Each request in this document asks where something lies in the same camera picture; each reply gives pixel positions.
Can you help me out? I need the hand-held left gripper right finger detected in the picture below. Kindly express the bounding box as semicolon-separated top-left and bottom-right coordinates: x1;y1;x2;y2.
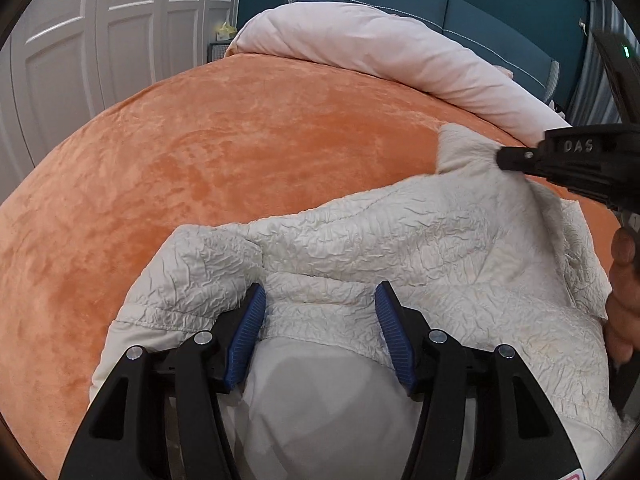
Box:
374;281;588;480

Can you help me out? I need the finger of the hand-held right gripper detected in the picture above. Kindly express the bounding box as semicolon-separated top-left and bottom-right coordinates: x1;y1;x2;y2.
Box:
495;144;549;177

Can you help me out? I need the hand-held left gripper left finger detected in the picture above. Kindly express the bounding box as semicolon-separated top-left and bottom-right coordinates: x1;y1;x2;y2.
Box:
59;282;268;480

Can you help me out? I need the white crinkled jacket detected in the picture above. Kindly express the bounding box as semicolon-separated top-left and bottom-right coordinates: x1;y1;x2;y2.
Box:
87;122;631;480

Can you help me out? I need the person's right hand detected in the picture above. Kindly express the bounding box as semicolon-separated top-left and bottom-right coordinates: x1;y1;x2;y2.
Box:
602;227;640;366

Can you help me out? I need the grey striped curtain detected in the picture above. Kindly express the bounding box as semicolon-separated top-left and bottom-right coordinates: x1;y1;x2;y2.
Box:
589;0;637;127

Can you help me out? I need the blue padded headboard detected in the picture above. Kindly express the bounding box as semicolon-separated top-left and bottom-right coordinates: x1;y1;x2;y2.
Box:
287;0;593;111

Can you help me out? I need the pale pink duvet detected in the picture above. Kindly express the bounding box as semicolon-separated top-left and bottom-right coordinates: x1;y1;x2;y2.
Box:
222;1;573;143

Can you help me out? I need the orange velvet bed blanket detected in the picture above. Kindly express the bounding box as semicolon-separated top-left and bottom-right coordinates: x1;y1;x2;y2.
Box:
0;52;621;426

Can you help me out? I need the small bedside table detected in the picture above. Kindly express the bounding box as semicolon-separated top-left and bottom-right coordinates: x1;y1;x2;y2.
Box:
207;40;237;64

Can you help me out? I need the white panelled wardrobe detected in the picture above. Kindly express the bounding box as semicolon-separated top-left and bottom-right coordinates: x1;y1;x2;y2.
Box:
10;0;246;171

